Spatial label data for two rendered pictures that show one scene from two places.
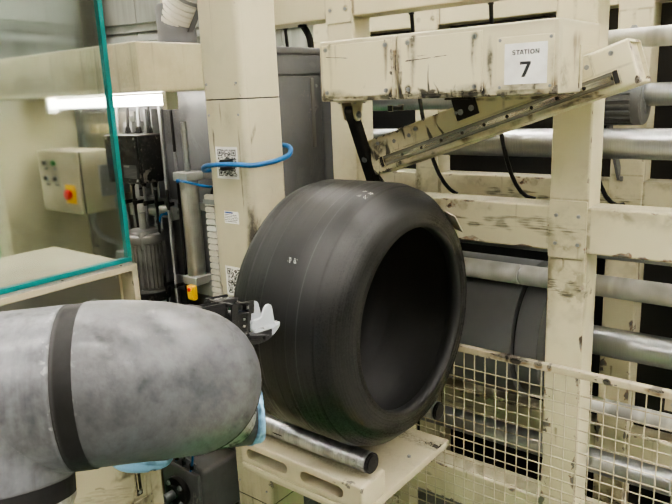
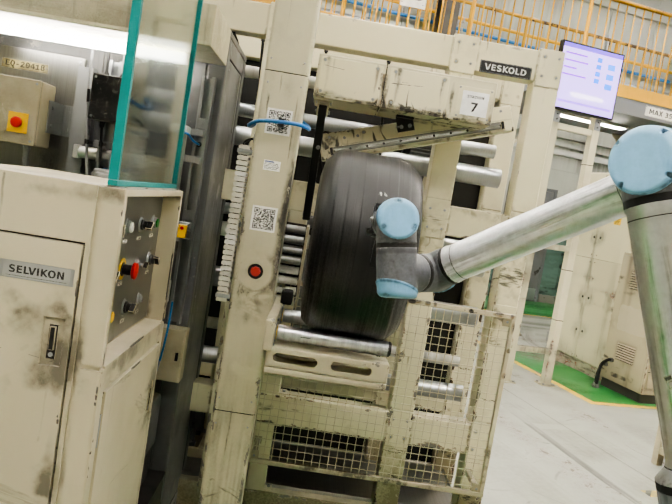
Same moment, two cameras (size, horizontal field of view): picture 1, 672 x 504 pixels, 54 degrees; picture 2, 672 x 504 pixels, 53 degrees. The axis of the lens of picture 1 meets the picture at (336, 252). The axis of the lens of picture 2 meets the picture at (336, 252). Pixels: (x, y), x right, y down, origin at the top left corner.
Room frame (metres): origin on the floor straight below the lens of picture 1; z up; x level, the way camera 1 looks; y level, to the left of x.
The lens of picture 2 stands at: (-0.12, 1.39, 1.32)
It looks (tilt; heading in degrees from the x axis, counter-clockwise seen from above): 5 degrees down; 319
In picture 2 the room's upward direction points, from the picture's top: 9 degrees clockwise
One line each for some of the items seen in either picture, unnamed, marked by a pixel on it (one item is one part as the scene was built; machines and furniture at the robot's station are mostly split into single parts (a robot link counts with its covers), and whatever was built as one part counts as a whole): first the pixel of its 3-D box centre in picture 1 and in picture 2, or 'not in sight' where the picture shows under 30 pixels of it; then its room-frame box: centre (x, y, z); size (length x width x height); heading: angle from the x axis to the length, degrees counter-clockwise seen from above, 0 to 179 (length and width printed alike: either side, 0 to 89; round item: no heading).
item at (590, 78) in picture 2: not in sight; (586, 80); (3.03, -3.72, 2.60); 0.60 x 0.05 x 0.55; 66
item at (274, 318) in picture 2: not in sight; (274, 322); (1.58, 0.13, 0.90); 0.40 x 0.03 x 0.10; 141
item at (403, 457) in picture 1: (347, 453); (325, 362); (1.47, -0.01, 0.80); 0.37 x 0.36 x 0.02; 141
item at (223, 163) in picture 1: (247, 158); (280, 123); (1.61, 0.20, 1.51); 0.19 x 0.19 x 0.06; 51
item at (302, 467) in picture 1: (309, 465); (327, 361); (1.36, 0.08, 0.84); 0.36 x 0.09 x 0.06; 51
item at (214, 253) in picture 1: (224, 285); (235, 223); (1.64, 0.29, 1.19); 0.05 x 0.04 x 0.48; 141
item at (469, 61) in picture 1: (451, 66); (402, 95); (1.62, -0.29, 1.71); 0.61 x 0.25 x 0.15; 51
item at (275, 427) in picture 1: (309, 440); (332, 340); (1.35, 0.08, 0.90); 0.35 x 0.05 x 0.05; 51
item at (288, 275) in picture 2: not in sight; (277, 261); (1.90, -0.07, 1.05); 0.20 x 0.15 x 0.30; 51
